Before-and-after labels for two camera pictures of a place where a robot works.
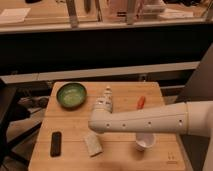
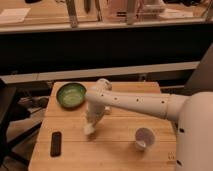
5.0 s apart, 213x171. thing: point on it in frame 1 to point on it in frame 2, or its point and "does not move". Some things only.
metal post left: x=72 y=13 does not move
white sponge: x=93 y=144 to x=88 y=128
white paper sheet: x=14 y=14 does not move
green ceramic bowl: x=71 y=95 does not move
